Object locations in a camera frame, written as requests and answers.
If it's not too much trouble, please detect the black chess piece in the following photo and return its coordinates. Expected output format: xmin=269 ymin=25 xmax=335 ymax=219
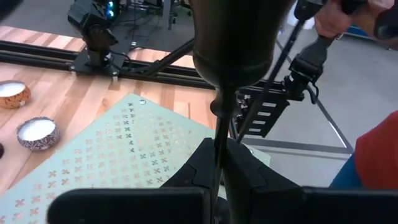
xmin=189 ymin=0 xmax=297 ymax=224

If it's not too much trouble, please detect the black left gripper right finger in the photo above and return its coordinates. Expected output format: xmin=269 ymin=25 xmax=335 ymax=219
xmin=223 ymin=140 xmax=398 ymax=224

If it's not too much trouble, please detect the black aluminium table frame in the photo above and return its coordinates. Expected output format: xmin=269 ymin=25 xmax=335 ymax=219
xmin=0 ymin=18 xmax=312 ymax=144

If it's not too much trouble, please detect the orange patterned candle tin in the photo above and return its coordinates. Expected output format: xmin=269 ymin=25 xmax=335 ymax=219
xmin=0 ymin=80 xmax=31 ymax=110

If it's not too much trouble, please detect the person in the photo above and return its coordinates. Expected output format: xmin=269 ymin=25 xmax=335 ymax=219
xmin=328 ymin=110 xmax=398 ymax=190

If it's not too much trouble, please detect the green perforated metal shelf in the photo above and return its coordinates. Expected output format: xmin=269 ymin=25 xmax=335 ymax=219
xmin=0 ymin=92 xmax=271 ymax=224

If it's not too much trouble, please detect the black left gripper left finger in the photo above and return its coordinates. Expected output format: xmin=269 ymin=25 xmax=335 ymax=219
xmin=46 ymin=138 xmax=216 ymax=224

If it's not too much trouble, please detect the black slotted mounting plate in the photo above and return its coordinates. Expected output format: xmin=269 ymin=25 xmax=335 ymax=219
xmin=235 ymin=93 xmax=290 ymax=138

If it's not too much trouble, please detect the person's hand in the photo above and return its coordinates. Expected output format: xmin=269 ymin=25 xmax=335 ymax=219
xmin=313 ymin=0 xmax=356 ymax=39

